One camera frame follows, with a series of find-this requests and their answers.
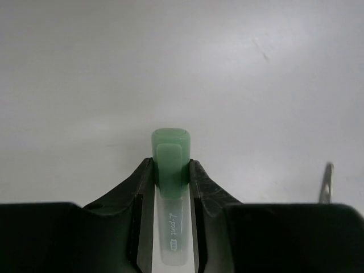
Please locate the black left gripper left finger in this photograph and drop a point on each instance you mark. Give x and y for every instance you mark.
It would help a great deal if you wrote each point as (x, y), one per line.
(111, 234)

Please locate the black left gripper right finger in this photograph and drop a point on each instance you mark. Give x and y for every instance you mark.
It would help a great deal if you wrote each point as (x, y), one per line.
(230, 236)

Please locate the green highlighter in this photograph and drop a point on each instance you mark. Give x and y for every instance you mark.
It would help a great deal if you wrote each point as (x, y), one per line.
(171, 149)

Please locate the black handled scissors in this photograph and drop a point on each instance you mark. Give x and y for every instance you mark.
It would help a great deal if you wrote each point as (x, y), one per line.
(325, 196)

